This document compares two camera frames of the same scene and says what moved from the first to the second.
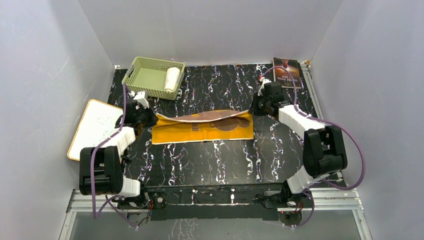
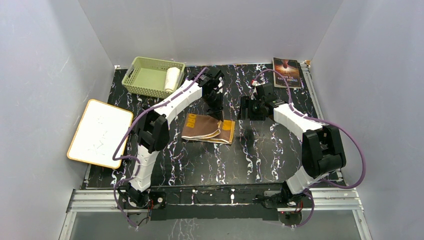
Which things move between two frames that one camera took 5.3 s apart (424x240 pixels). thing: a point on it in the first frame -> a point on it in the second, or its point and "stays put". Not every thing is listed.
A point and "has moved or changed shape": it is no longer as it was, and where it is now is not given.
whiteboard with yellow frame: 100,120 stays put
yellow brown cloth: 218,125 has moved or changed shape
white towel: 172,76 stays put
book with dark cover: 281,75 stays put
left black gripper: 153,119 -> 217,112
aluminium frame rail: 347,200 stays put
